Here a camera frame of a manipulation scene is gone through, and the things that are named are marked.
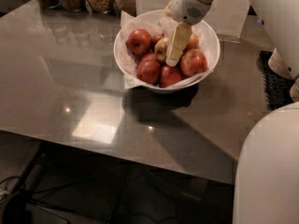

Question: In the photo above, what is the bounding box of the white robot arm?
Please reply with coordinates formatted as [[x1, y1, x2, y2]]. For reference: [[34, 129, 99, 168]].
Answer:
[[166, 0, 299, 224]]

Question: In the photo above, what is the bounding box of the dark round object on floor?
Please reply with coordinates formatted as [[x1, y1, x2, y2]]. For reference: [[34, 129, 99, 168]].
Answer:
[[0, 192, 30, 224]]

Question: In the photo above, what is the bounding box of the small red apple back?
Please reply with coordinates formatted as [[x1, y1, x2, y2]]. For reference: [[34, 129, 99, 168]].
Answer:
[[152, 34, 165, 47]]

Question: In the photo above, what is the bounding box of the red apple front left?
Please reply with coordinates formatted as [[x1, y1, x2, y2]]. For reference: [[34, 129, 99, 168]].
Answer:
[[136, 60, 162, 85]]

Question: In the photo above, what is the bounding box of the right acrylic sign holder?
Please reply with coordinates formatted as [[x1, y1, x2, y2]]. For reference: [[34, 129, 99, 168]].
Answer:
[[204, 0, 249, 43]]

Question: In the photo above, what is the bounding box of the white bowl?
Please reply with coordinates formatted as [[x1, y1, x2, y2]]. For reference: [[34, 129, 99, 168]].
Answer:
[[113, 8, 221, 94]]

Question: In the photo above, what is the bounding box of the red apple far left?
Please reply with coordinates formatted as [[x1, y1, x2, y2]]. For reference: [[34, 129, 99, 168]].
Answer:
[[126, 29, 152, 56]]

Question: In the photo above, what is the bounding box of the black cable on floor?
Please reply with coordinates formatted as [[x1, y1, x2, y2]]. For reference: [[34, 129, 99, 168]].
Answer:
[[0, 175, 94, 215]]

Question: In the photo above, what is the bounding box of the black mat on table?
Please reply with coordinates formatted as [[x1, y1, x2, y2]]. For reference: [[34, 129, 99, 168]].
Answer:
[[260, 51, 293, 111]]

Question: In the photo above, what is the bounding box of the red apple front centre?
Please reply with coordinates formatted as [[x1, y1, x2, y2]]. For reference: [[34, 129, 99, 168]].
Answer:
[[159, 64, 182, 88]]

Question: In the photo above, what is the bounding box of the red apple middle left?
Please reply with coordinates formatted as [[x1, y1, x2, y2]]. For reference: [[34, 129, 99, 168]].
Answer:
[[140, 52, 157, 63]]

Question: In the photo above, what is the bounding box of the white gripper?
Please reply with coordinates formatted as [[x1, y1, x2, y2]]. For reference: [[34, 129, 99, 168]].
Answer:
[[164, 0, 211, 67]]

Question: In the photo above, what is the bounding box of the yellow-green apple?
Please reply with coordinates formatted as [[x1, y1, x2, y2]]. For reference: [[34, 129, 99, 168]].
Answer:
[[154, 36, 169, 63]]

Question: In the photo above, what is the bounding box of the red apple right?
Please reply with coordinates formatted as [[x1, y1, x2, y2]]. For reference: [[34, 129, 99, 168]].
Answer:
[[179, 49, 207, 77]]

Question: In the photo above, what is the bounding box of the white paper liner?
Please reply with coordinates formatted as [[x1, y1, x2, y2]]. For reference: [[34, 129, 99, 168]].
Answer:
[[120, 10, 215, 90]]

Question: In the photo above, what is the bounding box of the pale red back apple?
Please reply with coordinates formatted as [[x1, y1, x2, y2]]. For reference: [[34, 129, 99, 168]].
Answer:
[[185, 34, 199, 50]]

